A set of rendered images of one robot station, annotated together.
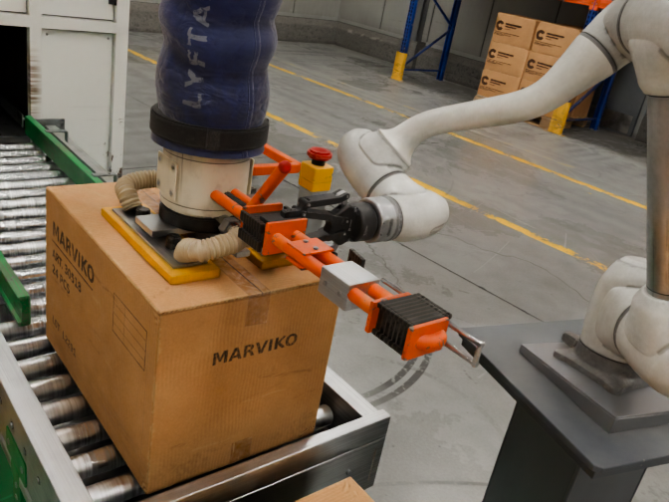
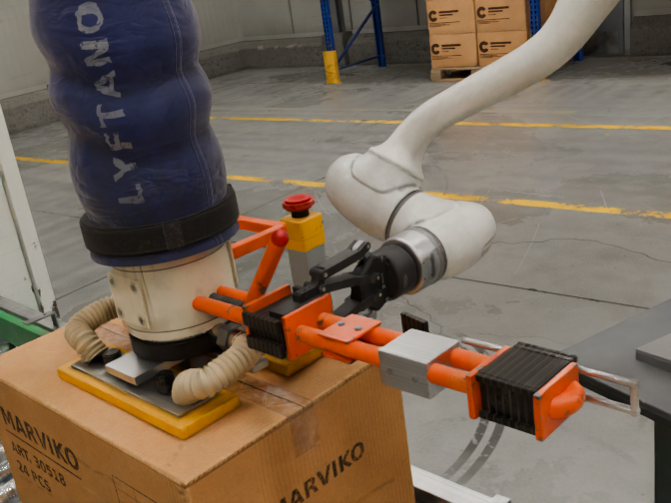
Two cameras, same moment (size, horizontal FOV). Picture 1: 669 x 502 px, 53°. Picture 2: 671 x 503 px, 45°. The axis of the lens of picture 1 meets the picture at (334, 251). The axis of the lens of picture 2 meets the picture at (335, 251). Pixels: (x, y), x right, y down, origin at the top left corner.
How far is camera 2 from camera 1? 0.13 m
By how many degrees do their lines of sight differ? 4
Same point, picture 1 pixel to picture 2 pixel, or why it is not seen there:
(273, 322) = (329, 438)
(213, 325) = (257, 472)
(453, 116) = (457, 100)
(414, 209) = (453, 232)
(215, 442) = not seen: outside the picture
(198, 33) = (111, 109)
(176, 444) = not seen: outside the picture
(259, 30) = (185, 78)
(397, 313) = (508, 380)
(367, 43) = (286, 54)
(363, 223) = (399, 272)
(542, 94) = (559, 35)
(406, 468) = not seen: outside the picture
